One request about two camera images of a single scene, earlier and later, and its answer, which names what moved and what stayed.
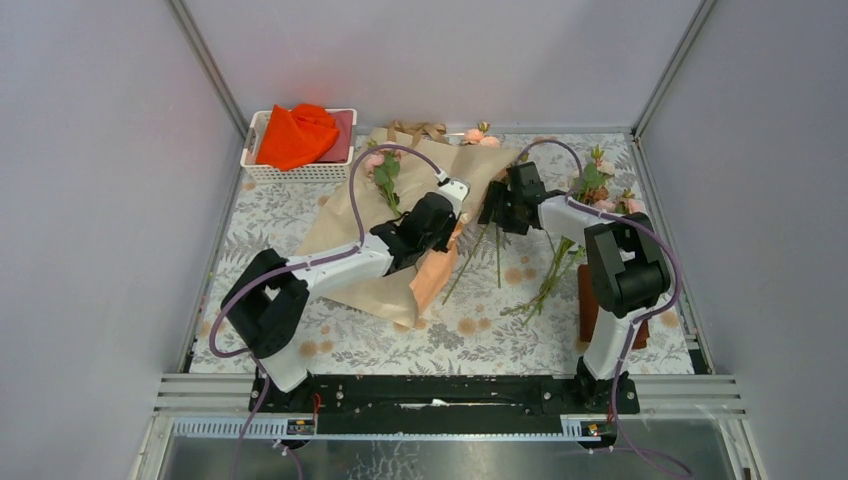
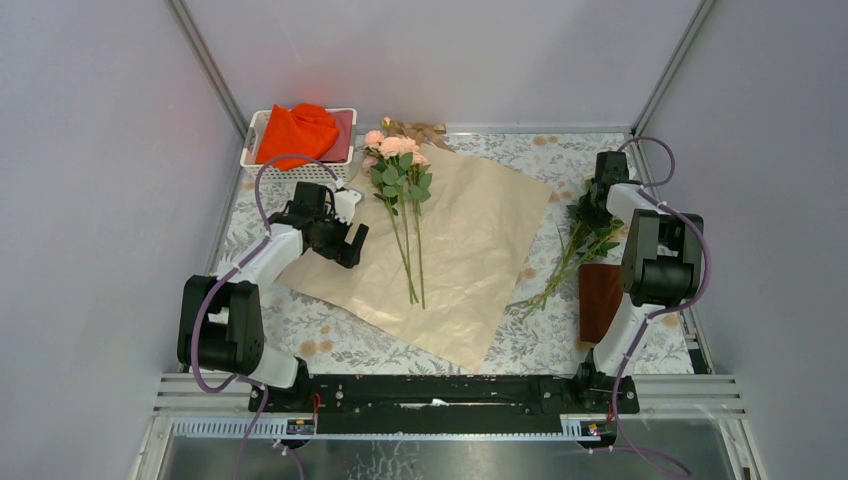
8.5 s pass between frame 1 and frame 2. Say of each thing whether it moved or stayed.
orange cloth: stayed
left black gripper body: moved
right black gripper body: moved
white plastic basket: stayed
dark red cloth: stayed
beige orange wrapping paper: moved
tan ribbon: stayed
